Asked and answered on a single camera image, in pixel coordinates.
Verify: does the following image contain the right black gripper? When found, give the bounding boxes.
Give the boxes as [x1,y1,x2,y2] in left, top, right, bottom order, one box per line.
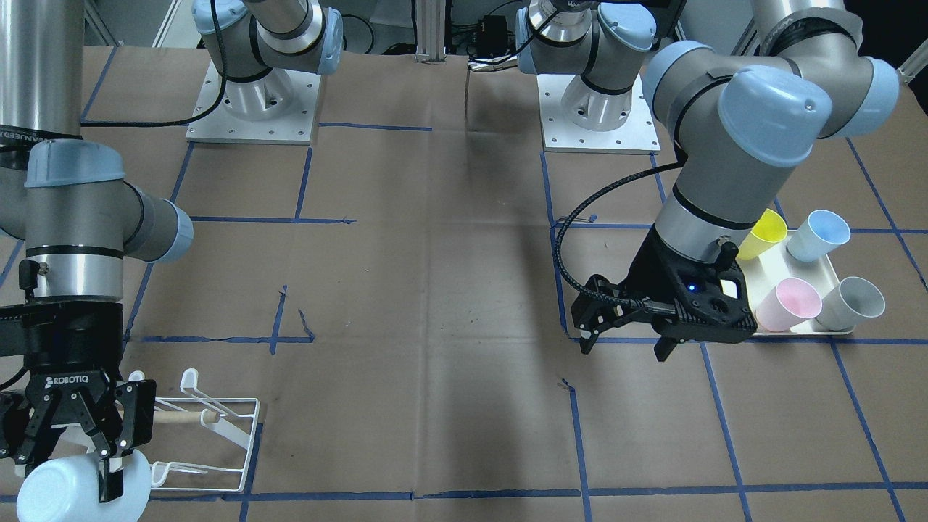
[1,301,157,503]

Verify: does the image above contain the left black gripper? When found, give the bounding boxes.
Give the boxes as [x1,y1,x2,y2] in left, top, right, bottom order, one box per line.
[578,228,757,361]

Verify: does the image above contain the light blue plastic cup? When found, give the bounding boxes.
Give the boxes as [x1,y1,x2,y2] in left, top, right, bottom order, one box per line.
[16,450,152,521]

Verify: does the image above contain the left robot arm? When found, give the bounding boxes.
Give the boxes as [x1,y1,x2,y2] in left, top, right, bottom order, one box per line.
[552,1,900,361]

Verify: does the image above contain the pink plastic cup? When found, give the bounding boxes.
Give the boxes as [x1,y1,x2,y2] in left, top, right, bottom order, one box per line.
[755,277,823,331]

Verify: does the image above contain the yellow plastic cup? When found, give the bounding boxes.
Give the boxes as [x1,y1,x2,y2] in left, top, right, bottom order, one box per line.
[737,209,788,261]

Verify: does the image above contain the light blue cup far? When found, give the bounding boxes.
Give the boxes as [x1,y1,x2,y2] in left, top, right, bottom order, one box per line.
[786,209,851,263]

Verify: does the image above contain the grey plastic cup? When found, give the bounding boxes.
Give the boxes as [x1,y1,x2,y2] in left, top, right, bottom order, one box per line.
[816,276,886,331]

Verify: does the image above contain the cream serving tray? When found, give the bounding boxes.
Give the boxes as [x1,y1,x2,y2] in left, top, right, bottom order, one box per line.
[738,241,855,338]

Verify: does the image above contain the black power box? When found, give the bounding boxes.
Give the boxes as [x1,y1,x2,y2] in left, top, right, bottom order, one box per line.
[473,14,508,59]

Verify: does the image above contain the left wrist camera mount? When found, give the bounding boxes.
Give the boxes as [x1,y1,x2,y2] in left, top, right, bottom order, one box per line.
[570,274,654,341]

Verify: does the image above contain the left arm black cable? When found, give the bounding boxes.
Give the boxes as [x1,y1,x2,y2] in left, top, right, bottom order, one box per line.
[552,163,686,305]

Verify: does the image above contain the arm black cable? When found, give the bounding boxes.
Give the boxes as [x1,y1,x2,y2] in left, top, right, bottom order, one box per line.
[80,0,229,130]
[552,163,686,305]

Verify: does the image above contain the white wire cup rack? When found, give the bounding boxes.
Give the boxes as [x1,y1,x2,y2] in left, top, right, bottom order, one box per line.
[150,368,261,494]

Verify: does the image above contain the aluminium frame post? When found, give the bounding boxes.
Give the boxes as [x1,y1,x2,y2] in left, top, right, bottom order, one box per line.
[412,0,451,63]

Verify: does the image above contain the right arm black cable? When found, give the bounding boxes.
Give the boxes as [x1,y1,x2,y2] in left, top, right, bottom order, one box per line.
[80,0,229,130]

